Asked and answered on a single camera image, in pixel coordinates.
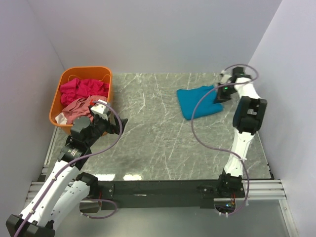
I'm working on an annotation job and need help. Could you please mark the black base crossbeam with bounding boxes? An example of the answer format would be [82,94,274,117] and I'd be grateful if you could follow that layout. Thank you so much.
[88,180,245,210]

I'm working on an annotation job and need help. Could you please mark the magenta t shirt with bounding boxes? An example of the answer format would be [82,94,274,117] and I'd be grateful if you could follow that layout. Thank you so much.
[60,78,110,106]

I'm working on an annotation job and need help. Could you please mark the white cloth in basket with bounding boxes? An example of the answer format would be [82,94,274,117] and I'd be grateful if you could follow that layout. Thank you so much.
[55,112,68,125]

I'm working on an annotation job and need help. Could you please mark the aluminium frame rail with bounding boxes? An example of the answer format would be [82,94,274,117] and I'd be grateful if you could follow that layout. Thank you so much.
[25,127,299,237]

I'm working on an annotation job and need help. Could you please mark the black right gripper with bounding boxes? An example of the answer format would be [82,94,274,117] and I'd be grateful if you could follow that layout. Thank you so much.
[214,82,237,104]

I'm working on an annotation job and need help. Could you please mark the dusty pink t shirt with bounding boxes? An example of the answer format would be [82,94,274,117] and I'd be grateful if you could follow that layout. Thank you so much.
[62,96,92,125]

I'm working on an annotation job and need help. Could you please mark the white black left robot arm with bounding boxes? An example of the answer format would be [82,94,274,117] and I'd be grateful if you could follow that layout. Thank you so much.
[6,115,128,237]

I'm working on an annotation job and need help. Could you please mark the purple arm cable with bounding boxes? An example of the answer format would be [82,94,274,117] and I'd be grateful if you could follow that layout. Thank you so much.
[191,64,259,215]
[13,101,123,237]

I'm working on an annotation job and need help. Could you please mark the orange plastic laundry basket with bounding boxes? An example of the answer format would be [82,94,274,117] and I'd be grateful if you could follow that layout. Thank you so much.
[49,66,114,135]

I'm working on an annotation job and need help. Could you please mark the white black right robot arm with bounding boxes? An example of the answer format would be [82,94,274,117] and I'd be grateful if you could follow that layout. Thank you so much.
[214,64,268,197]

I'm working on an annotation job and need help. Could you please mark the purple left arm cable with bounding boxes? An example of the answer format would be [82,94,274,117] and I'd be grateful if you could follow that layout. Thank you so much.
[13,101,123,237]

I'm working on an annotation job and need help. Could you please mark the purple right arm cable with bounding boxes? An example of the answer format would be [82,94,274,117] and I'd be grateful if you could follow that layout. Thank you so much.
[191,64,259,215]

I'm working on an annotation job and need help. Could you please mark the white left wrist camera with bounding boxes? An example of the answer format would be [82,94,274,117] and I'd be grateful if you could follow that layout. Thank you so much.
[89,99,111,120]

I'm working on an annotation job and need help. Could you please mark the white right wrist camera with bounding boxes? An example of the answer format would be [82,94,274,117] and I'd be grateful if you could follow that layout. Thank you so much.
[219,70,232,85]

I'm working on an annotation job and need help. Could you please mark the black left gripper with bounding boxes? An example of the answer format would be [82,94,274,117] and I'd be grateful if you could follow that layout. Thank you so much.
[85,111,127,147]

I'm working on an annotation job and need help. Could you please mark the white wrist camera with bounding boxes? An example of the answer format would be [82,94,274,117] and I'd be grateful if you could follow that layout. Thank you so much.
[89,99,111,120]
[219,70,232,85]

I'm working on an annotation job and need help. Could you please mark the blue t shirt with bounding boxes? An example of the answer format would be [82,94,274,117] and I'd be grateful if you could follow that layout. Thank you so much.
[176,85,224,120]

